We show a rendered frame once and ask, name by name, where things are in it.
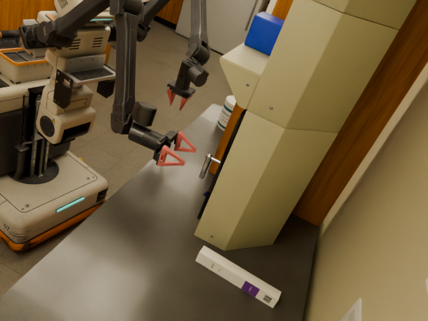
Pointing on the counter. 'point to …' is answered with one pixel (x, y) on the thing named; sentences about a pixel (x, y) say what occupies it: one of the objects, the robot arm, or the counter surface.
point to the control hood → (243, 72)
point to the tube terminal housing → (292, 121)
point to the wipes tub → (226, 112)
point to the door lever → (207, 165)
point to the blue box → (263, 32)
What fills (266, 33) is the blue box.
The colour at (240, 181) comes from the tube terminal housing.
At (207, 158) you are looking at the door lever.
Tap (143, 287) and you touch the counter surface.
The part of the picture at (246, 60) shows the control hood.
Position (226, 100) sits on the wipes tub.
